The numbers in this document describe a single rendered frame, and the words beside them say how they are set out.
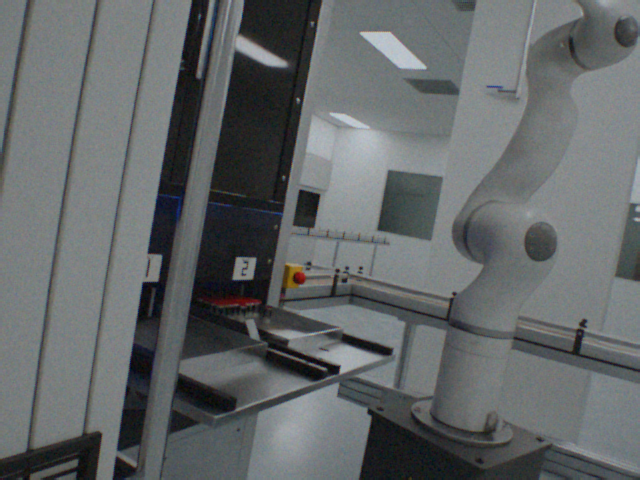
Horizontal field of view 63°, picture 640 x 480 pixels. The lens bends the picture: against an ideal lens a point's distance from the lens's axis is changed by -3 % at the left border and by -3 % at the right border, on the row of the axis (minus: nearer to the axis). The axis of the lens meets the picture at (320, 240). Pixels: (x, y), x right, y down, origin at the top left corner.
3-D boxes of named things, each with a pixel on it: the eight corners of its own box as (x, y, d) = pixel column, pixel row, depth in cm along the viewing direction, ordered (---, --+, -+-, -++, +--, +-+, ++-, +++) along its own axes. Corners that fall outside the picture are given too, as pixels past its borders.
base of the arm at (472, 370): (529, 437, 98) (551, 343, 97) (476, 456, 86) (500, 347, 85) (447, 400, 112) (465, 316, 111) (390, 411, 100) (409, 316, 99)
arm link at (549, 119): (475, 256, 91) (432, 245, 106) (528, 282, 94) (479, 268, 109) (584, -2, 91) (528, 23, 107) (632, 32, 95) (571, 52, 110)
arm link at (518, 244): (490, 325, 105) (514, 207, 104) (551, 352, 88) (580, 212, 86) (437, 318, 102) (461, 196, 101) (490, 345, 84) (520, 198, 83)
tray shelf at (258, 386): (34, 338, 102) (35, 328, 102) (252, 314, 162) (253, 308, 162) (213, 429, 78) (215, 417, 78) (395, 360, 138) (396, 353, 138)
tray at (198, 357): (58, 326, 106) (61, 309, 106) (155, 317, 129) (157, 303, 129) (174, 380, 89) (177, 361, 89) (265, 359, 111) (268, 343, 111)
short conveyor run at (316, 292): (251, 318, 164) (259, 268, 163) (214, 306, 172) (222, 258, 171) (351, 305, 223) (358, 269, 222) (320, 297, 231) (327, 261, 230)
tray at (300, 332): (179, 315, 136) (181, 301, 135) (243, 308, 158) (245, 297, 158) (286, 354, 118) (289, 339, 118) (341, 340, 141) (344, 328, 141)
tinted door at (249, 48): (169, 181, 116) (217, -83, 113) (280, 202, 153) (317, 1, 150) (171, 182, 116) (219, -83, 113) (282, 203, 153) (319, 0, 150)
